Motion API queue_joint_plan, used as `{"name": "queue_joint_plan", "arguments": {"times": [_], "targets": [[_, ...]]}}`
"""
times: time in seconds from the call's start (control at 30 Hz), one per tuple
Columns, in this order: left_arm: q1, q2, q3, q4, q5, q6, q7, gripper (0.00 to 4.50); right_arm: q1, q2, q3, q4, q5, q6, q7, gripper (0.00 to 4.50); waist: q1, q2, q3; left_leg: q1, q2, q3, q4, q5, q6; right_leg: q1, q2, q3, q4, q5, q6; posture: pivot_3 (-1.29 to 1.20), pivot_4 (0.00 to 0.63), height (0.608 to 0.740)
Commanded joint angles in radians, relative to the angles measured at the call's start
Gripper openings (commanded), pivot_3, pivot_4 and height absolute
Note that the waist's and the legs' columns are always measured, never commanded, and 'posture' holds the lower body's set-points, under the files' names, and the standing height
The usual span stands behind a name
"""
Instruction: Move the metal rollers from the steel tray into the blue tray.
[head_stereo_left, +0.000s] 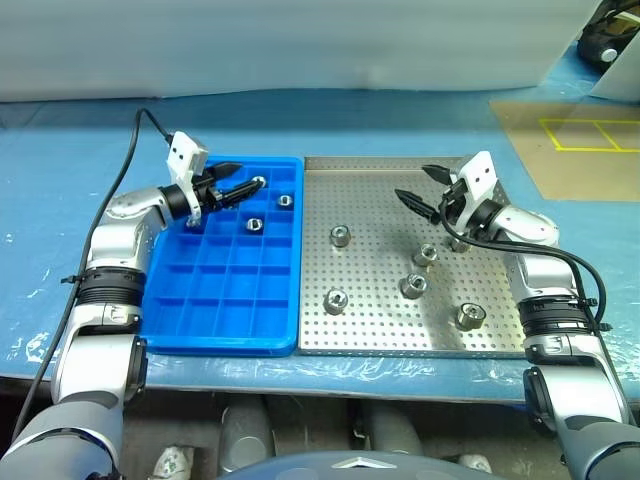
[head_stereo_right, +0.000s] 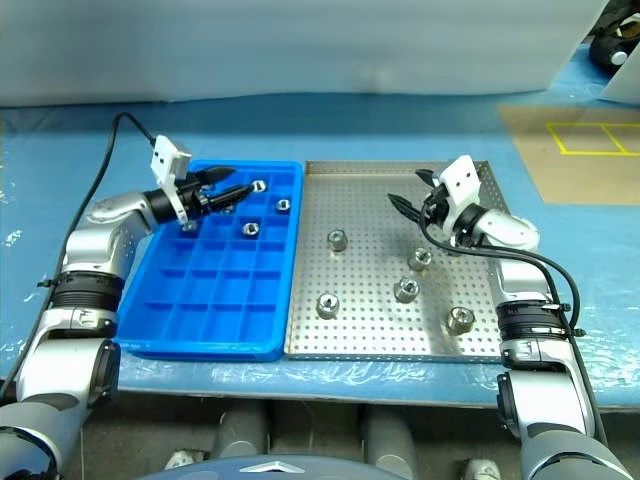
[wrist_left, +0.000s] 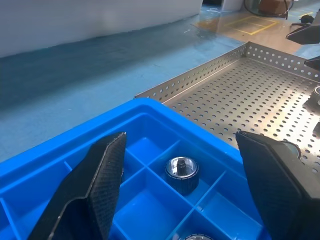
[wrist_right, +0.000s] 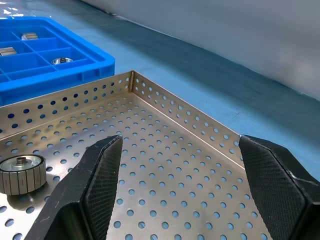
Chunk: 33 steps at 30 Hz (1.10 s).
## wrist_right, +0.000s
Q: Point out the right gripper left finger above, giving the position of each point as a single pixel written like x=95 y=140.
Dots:
x=75 y=205

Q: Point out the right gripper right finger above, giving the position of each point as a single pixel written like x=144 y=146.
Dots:
x=280 y=200

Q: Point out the blue compartment tray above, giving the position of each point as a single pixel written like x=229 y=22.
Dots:
x=95 y=65

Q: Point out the perforated metal tray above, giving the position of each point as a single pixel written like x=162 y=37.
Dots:
x=162 y=150

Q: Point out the metal nut in blue tray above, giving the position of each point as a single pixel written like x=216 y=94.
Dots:
x=62 y=60

